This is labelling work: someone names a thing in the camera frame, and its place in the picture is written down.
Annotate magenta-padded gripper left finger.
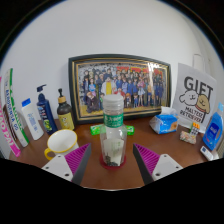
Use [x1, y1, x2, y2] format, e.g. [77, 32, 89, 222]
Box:
[41, 143, 93, 186]

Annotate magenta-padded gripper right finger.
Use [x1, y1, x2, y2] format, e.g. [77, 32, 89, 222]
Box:
[132, 143, 184, 186]

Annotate clear green-labelled plastic bottle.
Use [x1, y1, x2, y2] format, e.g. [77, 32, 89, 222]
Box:
[99, 93, 128, 168]

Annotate white mug with yellow rim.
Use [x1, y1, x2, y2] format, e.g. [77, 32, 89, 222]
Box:
[43, 128, 80, 161]

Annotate flat round red coaster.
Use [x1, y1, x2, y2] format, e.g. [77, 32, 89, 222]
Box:
[98, 153, 128, 170]

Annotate blue tissue pack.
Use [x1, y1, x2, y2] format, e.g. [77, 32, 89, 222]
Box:
[148, 106, 179, 135]

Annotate small patterned snack pack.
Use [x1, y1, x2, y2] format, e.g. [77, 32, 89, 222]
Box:
[179, 130, 198, 145]

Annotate brown yellow-labelled pump bottle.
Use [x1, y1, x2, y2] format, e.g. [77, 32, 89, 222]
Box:
[56, 87, 76, 131]

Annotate dark blue pump bottle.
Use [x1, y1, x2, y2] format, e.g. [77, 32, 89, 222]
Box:
[35, 84, 59, 136]

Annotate small colourful puzzle cube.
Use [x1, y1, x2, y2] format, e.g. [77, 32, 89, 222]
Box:
[189, 121, 201, 136]

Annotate white bottle with blue cap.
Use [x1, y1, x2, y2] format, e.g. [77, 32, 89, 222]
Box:
[21, 97, 45, 141]

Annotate white remote control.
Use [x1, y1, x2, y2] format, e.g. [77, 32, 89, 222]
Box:
[199, 145, 216, 162]

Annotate blue detergent bottle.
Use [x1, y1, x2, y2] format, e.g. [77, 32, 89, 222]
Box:
[202, 102, 224, 152]

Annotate pink shuttlecock tube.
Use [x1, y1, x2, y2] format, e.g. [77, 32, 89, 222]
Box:
[0, 76, 22, 158]

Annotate white printed paper gift bag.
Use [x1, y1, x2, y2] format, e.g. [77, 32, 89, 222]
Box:
[171, 53, 218, 133]

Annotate white blue-green shuttlecock tube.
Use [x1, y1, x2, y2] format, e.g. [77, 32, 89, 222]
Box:
[2, 67, 30, 148]

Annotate framed group photo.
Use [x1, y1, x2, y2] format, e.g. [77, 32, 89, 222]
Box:
[68, 53, 172, 126]

